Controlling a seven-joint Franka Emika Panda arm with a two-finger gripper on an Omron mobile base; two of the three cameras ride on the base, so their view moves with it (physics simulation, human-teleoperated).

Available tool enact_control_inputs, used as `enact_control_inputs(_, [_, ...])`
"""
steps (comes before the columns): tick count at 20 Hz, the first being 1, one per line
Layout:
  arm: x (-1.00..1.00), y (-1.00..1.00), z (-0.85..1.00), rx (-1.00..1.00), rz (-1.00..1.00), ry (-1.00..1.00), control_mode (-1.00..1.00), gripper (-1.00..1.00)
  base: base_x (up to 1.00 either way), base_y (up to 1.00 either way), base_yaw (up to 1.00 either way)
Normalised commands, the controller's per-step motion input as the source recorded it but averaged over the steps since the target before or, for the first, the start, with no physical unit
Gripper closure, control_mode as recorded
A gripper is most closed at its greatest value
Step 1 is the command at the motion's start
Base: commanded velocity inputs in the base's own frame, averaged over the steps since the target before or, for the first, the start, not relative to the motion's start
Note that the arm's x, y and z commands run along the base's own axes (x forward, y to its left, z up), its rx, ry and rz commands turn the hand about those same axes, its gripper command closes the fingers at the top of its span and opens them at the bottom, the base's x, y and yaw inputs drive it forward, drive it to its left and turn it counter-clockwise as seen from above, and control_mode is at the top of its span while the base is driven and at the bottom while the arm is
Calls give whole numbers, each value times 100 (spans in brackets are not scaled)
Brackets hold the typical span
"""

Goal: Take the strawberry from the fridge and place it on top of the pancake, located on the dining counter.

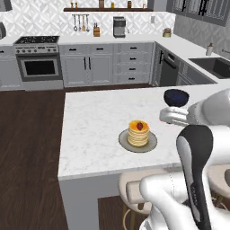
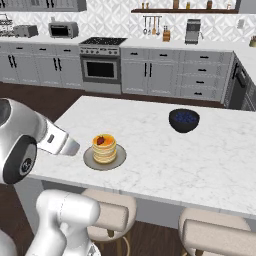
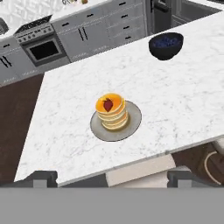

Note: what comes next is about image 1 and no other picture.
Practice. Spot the small brown shaker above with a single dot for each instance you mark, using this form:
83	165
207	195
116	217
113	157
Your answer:
72	4
76	4

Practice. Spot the red strawberry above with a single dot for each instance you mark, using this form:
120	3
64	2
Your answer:
139	125

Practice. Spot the small white bottle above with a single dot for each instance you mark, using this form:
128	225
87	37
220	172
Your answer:
144	4

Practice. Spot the dark blue bowl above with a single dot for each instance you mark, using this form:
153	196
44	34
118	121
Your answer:
176	97

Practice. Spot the dark brown jar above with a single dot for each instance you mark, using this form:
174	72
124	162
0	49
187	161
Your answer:
129	4

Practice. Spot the grey cupboard and drawer run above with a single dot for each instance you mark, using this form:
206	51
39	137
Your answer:
104	64

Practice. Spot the grey cupboard beside stove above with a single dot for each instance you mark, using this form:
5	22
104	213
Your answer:
9	68

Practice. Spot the beige cushioned stool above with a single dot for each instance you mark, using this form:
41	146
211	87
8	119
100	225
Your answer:
131	191
217	179

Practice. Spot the grey cupboard run with dishwasher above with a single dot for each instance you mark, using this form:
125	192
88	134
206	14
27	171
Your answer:
170	70

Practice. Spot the white soap dispenser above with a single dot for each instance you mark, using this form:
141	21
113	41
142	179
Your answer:
209	49

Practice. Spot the hanging steel utensil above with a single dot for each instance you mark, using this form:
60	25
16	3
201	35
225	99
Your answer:
79	24

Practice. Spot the hanging steel ladle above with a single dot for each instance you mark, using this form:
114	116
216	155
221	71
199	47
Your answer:
75	25

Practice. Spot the steel coffee machine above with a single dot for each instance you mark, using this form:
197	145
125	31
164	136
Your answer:
119	27

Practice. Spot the hanging utensil rail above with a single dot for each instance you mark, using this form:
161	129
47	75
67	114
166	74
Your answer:
81	15

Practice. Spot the hanging wooden spatula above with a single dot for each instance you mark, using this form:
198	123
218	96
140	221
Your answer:
83	26

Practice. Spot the grey wall cupboard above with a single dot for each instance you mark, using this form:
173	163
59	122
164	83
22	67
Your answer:
5	4

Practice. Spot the steel stove with oven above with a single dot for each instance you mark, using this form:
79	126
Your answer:
39	61

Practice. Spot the dark wooden wall shelf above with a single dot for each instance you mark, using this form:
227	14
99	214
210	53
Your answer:
107	9

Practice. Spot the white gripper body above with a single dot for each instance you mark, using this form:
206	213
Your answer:
173	115

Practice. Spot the white wall socket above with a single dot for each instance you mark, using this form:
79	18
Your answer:
152	19

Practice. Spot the wooden knife block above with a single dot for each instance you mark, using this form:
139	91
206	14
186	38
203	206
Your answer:
96	31

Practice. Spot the small yellow jar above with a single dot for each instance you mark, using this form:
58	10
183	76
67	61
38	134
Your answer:
112	5

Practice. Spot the stack of pancakes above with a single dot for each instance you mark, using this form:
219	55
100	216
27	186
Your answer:
138	136

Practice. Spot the grey glass-front wall cupboards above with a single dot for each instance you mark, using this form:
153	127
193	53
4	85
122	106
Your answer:
200	10

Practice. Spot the grey round plate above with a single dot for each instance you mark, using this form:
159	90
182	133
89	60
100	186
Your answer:
124	141

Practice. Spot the hanging steel spoon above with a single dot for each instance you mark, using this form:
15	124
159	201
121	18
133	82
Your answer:
87	25

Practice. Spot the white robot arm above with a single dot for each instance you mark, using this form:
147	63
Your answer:
167	194

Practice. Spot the dark sink basin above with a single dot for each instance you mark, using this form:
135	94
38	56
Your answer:
214	66

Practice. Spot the grey toaster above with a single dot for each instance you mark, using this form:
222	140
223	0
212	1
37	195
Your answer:
1	30

